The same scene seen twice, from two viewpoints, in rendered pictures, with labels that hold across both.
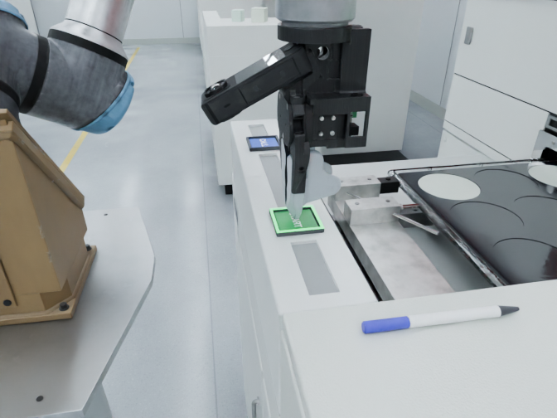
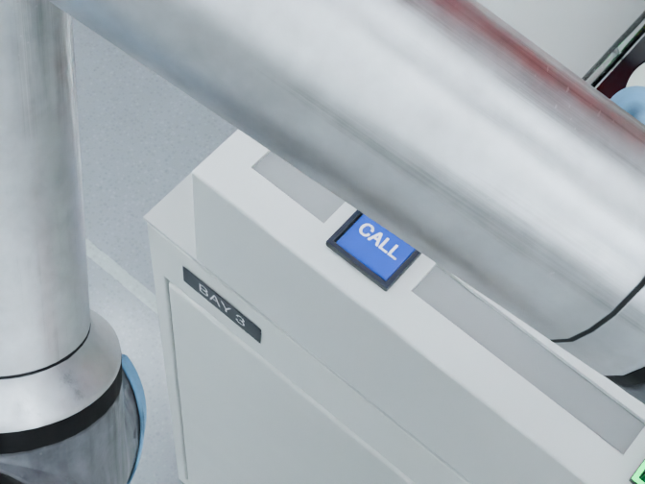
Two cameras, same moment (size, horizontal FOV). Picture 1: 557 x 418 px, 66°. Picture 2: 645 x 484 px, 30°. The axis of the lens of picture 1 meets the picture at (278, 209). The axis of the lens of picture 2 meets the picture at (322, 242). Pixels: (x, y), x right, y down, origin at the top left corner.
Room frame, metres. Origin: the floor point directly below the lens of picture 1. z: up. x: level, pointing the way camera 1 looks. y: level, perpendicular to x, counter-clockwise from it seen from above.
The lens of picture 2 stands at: (0.44, 0.35, 1.71)
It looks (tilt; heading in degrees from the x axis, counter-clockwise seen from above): 62 degrees down; 313
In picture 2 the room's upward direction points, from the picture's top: 8 degrees clockwise
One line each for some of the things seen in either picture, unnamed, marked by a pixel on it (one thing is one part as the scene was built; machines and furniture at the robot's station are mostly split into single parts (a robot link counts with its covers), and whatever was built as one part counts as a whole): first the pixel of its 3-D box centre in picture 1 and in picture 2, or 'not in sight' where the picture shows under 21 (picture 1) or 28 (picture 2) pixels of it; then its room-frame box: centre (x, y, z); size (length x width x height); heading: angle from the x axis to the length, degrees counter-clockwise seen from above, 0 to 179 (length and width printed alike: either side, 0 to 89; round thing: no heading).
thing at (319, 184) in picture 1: (314, 187); not in sight; (0.43, -0.04, 1.01); 0.06 x 0.03 x 0.09; 100
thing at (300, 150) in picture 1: (297, 152); not in sight; (0.42, -0.02, 1.06); 0.05 x 0.02 x 0.09; 10
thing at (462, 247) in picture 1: (440, 224); not in sight; (0.54, -0.24, 0.90); 0.38 x 0.01 x 0.01; 10
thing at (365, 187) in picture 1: (355, 187); not in sight; (0.66, -0.13, 0.89); 0.08 x 0.03 x 0.03; 100
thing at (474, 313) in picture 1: (443, 318); not in sight; (0.27, -0.14, 0.97); 0.14 x 0.01 x 0.01; 99
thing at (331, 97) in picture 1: (319, 88); not in sight; (0.44, -0.04, 1.12); 0.09 x 0.08 x 0.12; 100
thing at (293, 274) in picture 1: (277, 219); (510, 396); (0.56, 0.00, 0.89); 0.55 x 0.09 x 0.14; 10
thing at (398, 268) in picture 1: (389, 254); not in sight; (0.51, -0.16, 0.87); 0.36 x 0.08 x 0.03; 10
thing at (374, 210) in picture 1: (371, 210); not in sight; (0.58, -0.15, 0.89); 0.08 x 0.03 x 0.03; 100
